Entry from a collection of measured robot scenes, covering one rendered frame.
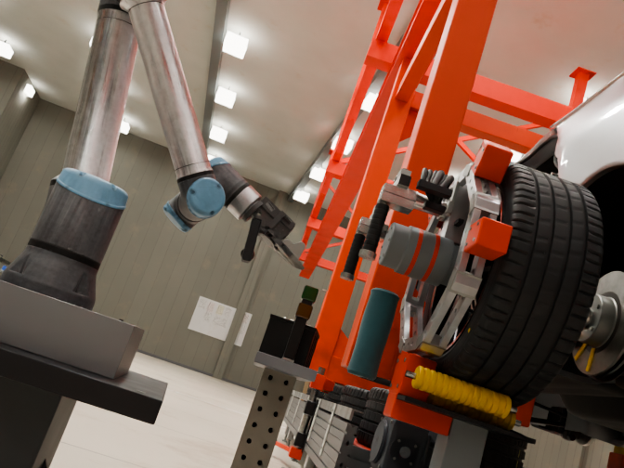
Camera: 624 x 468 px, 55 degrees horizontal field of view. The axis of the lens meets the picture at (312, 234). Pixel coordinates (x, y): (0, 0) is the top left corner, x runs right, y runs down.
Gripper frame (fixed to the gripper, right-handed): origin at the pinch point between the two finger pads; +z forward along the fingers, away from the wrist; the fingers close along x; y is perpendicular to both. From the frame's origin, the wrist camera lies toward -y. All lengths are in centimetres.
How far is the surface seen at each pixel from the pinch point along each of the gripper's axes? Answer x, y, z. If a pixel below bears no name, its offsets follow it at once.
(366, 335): 12.8, 2.7, 27.7
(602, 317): -3, 51, 71
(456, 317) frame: -17.1, 15.7, 35.9
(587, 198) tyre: -23, 61, 39
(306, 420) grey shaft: 174, -19, 62
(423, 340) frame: -9.8, 7.7, 35.5
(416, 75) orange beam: 206, 195, -35
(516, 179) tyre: -22, 51, 23
